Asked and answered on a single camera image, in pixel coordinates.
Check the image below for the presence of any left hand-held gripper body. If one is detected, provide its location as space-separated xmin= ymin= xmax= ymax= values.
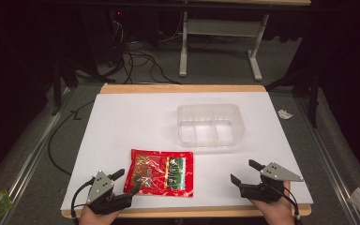
xmin=85 ymin=170 xmax=134 ymax=216

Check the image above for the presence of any silver metal rail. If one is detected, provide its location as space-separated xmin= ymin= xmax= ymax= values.
xmin=7 ymin=87 xmax=73 ymax=204
xmin=295 ymin=96 xmax=360 ymax=225

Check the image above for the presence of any tangle of black cables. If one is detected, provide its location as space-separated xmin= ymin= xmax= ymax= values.
xmin=108 ymin=18 xmax=183 ymax=85

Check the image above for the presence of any red snack packet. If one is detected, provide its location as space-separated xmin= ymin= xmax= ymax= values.
xmin=123 ymin=148 xmax=195 ymax=198

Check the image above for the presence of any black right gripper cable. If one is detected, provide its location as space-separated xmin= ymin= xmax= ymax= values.
xmin=271 ymin=184 xmax=302 ymax=223

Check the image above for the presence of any crumpled white paper scrap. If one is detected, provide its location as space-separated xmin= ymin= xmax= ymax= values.
xmin=277 ymin=109 xmax=295 ymax=121

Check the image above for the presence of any black metal stand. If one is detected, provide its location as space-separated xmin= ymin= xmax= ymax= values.
xmin=264 ymin=67 xmax=323 ymax=129
xmin=50 ymin=55 xmax=80 ymax=117

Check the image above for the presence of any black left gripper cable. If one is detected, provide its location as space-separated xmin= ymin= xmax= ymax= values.
xmin=70 ymin=177 xmax=96 ymax=223

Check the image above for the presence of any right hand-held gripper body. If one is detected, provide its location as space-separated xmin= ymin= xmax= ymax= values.
xmin=239 ymin=161 xmax=305 ymax=203

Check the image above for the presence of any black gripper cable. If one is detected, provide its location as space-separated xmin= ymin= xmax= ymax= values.
xmin=70 ymin=177 xmax=96 ymax=223
xmin=271 ymin=184 xmax=302 ymax=223

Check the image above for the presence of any long black floor cable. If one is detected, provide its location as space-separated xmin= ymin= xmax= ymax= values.
xmin=47 ymin=98 xmax=96 ymax=176

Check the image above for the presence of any person's right hand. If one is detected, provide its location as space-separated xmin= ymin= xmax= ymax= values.
xmin=250 ymin=181 xmax=296 ymax=225

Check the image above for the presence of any person's left hand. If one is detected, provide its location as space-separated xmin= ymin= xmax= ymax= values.
xmin=78 ymin=192 xmax=122 ymax=225

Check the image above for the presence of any white table mat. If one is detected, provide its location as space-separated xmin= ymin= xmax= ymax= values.
xmin=60 ymin=91 xmax=314 ymax=211

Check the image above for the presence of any clear plastic divided container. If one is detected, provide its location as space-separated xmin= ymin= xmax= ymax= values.
xmin=176 ymin=103 xmax=246 ymax=148

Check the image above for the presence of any white metal desk frame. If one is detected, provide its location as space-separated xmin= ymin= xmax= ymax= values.
xmin=178 ymin=10 xmax=270 ymax=83

